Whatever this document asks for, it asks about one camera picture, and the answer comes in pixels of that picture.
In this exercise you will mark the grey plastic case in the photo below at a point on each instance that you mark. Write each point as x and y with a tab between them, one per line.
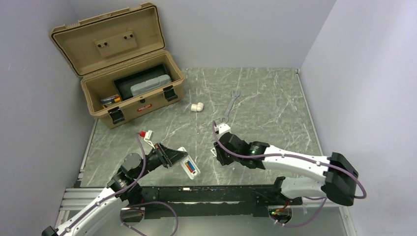
150	84

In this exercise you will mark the white pvc elbow fitting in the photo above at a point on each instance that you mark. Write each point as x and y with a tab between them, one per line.
198	107

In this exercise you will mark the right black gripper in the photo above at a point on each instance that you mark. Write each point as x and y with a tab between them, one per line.
221	157

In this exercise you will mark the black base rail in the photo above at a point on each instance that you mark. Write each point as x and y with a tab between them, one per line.
222	200

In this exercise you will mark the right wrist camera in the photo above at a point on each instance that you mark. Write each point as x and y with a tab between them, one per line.
221	129

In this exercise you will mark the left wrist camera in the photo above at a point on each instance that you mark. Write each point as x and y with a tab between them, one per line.
147	137

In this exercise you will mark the small blue battery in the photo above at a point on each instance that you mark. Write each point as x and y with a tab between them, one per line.
191	165

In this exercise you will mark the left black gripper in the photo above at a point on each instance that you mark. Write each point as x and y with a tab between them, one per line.
168	157

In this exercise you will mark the tan plastic toolbox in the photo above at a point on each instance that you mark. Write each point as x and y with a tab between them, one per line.
111	46

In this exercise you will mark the white remote control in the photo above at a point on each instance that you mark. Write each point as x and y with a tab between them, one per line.
185	160

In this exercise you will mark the black tray in toolbox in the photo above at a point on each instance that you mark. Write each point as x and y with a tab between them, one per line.
123	85

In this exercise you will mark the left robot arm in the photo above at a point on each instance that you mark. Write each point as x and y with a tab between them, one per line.
122	190

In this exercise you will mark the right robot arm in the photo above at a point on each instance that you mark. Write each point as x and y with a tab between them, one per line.
331	177

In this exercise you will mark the silver open-end wrench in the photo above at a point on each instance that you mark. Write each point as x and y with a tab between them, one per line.
234	96

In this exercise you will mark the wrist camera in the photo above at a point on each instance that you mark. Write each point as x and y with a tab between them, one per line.
221	129
147	137

